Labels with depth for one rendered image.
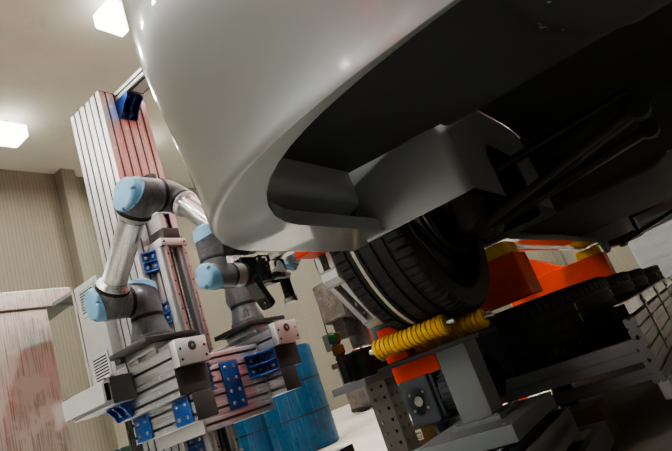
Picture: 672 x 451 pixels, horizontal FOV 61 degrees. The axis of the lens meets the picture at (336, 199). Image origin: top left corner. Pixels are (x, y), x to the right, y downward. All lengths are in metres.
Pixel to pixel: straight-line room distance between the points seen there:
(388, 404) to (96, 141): 1.73
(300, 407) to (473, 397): 4.13
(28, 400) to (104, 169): 3.41
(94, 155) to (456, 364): 1.84
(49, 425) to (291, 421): 2.12
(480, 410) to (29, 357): 4.72
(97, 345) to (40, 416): 3.19
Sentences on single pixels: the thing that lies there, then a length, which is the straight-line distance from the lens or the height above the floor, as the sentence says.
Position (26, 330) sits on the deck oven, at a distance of 5.96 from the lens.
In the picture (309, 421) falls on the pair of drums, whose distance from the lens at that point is 5.80.
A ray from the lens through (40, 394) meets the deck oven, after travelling 5.86.
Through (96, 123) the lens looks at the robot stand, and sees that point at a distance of 2.82.
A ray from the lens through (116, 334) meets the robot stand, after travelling 2.62.
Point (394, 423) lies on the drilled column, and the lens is 2.56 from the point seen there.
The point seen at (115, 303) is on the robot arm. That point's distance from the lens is 2.12.
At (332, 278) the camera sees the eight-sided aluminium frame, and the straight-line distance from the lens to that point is 1.67.
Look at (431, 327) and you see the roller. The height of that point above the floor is 0.51.
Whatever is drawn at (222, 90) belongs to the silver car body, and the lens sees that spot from 0.87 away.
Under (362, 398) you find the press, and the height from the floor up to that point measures 0.19.
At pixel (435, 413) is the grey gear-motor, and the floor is 0.26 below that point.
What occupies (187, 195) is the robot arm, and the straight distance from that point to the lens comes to 1.99.
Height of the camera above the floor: 0.44
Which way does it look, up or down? 18 degrees up
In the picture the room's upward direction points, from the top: 20 degrees counter-clockwise
